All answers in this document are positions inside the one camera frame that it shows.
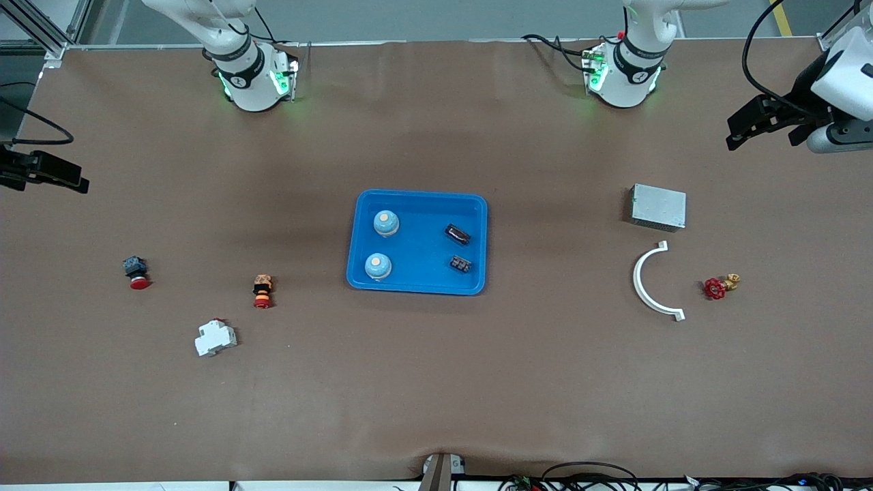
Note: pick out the brown table cover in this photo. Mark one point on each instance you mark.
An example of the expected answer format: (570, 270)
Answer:
(436, 382)

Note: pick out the small black capacitor block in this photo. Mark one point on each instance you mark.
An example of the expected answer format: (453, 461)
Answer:
(460, 263)

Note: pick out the orange and red push button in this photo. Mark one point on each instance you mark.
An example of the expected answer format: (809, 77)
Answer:
(262, 292)

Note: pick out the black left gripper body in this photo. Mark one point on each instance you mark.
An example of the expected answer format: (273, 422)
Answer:
(805, 91)

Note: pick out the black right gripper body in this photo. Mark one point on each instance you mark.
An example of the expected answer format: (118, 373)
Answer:
(15, 168)

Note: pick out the blue round bell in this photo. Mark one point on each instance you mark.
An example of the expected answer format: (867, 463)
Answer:
(386, 223)
(377, 266)

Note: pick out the red mushroom button black body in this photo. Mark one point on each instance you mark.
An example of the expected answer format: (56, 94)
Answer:
(136, 271)

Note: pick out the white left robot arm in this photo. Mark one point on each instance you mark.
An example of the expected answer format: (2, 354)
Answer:
(624, 85)

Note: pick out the white circuit breaker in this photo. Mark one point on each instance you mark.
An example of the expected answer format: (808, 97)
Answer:
(215, 338)

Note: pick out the white curved plastic bracket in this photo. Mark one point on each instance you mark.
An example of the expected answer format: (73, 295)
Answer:
(636, 279)

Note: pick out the blue plastic tray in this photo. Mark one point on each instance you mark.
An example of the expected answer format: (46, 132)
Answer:
(419, 262)

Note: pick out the grey metal box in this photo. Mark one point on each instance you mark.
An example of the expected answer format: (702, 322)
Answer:
(658, 208)

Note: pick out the dark brown electrolytic capacitor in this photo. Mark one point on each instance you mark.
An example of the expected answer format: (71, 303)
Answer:
(457, 234)

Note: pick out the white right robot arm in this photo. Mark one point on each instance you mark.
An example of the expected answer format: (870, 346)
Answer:
(249, 88)

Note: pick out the aluminium frame with bracket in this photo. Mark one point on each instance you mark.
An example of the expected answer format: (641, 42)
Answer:
(827, 42)
(54, 53)

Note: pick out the red handwheel brass valve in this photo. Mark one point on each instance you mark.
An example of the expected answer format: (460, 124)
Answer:
(715, 289)

